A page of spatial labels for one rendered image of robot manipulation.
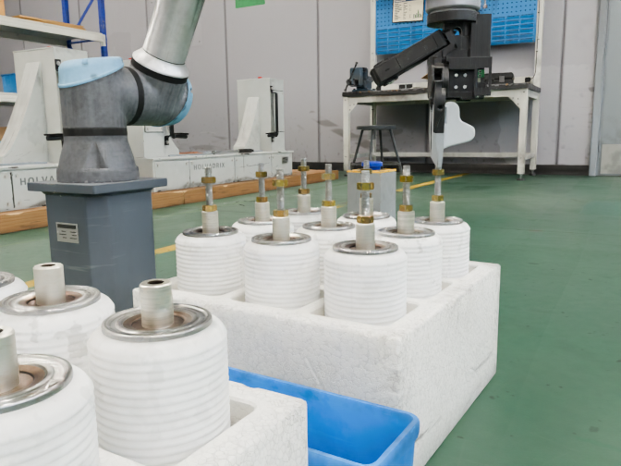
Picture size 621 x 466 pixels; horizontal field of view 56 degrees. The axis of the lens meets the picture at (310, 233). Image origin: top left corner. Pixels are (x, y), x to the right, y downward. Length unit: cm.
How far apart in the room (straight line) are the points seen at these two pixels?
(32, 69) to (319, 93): 383
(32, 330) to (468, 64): 63
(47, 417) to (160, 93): 96
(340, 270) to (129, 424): 31
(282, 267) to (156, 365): 33
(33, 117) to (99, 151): 193
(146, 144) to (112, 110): 223
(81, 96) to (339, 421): 77
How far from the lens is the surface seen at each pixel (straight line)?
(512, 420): 86
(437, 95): 84
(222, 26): 717
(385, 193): 109
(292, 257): 69
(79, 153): 115
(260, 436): 42
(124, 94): 118
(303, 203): 98
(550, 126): 568
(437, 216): 88
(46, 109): 309
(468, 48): 88
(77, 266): 116
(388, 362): 61
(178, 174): 348
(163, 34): 121
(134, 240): 116
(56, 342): 48
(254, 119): 439
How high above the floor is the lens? 38
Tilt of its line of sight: 10 degrees down
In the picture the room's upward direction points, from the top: 1 degrees counter-clockwise
